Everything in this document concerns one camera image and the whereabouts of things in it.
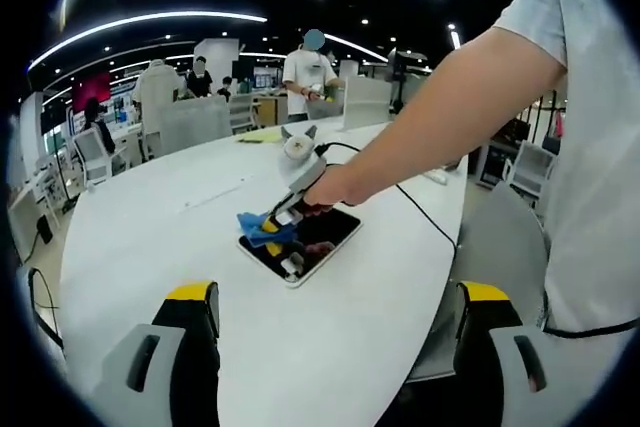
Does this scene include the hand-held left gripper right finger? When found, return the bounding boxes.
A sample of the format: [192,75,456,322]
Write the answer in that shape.
[452,280,584,427]

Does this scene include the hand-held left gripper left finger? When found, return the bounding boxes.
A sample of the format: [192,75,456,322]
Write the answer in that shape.
[92,280,222,427]

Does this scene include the blue cleaning cloth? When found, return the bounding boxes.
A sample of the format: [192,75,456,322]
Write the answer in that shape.
[236,211,300,248]

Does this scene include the person's right hand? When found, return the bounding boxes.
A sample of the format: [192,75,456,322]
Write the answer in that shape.
[298,165,362,218]

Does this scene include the yellow paper pad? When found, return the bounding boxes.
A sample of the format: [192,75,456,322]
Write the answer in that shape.
[236,129,285,145]

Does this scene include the white mesh office chair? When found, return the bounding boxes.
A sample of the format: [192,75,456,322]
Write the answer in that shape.
[229,91,256,133]
[509,139,559,198]

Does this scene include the light grey chair back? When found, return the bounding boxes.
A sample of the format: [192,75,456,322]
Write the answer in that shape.
[342,75,394,131]

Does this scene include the grey mesh chair back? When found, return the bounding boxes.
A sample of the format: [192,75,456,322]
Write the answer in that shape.
[157,95,234,156]

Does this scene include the grey padded chair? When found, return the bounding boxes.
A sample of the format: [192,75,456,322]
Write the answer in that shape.
[407,179,551,383]

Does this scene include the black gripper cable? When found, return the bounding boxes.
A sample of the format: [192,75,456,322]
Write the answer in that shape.
[541,291,640,339]
[314,141,460,253]

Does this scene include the red wall screen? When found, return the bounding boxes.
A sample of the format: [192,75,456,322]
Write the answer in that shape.
[72,71,111,111]

